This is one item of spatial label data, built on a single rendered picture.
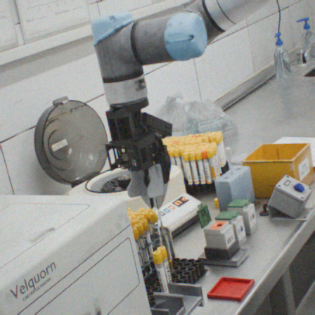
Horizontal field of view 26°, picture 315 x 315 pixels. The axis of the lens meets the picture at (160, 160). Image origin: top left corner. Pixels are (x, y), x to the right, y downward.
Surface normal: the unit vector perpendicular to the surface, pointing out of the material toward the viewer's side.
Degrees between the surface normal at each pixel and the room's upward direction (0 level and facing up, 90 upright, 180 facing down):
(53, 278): 89
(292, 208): 90
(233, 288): 0
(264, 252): 0
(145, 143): 90
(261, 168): 90
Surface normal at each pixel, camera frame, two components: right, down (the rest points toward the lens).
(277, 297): -0.49, 0.34
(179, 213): 0.15, -0.83
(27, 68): 0.85, -0.02
